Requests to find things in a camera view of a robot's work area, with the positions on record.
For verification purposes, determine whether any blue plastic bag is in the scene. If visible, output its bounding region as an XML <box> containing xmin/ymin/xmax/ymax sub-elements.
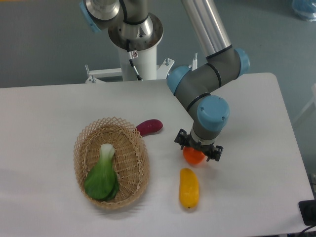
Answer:
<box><xmin>292</xmin><ymin>0</ymin><xmax>316</xmax><ymax>22</ymax></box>

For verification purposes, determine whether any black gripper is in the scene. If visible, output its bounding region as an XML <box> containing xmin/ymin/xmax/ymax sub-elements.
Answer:
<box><xmin>174</xmin><ymin>129</ymin><xmax>223</xmax><ymax>162</ymax></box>

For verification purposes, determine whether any black device at table edge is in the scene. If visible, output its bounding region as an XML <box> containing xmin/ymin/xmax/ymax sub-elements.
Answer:
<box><xmin>298</xmin><ymin>199</ymin><xmax>316</xmax><ymax>226</ymax></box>

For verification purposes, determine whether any yellow mango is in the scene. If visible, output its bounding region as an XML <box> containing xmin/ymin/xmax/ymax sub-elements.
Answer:
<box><xmin>179</xmin><ymin>168</ymin><xmax>199</xmax><ymax>209</ymax></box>

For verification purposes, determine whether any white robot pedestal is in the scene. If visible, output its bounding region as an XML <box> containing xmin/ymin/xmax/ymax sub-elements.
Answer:
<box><xmin>85</xmin><ymin>13</ymin><xmax>175</xmax><ymax>83</ymax></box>

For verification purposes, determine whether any green bok choy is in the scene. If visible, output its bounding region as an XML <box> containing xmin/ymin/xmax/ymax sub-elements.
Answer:
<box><xmin>84</xmin><ymin>144</ymin><xmax>119</xmax><ymax>201</ymax></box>

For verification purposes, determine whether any purple sweet potato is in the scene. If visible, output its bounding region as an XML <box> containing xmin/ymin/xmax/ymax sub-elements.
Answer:
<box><xmin>136</xmin><ymin>119</ymin><xmax>163</xmax><ymax>136</ymax></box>

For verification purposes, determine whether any black cable on pedestal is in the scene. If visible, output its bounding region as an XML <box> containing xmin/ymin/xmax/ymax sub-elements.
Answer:
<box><xmin>125</xmin><ymin>39</ymin><xmax>143</xmax><ymax>81</ymax></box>

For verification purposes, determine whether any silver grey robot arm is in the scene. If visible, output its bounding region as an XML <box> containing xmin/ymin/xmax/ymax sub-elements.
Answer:
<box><xmin>79</xmin><ymin>0</ymin><xmax>250</xmax><ymax>161</ymax></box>

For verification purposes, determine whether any orange fruit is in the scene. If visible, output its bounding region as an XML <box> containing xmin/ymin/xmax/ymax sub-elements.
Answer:
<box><xmin>183</xmin><ymin>147</ymin><xmax>205</xmax><ymax>165</ymax></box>

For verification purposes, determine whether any woven bamboo basket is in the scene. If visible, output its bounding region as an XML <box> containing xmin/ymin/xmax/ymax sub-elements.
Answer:
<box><xmin>74</xmin><ymin>117</ymin><xmax>150</xmax><ymax>209</ymax></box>

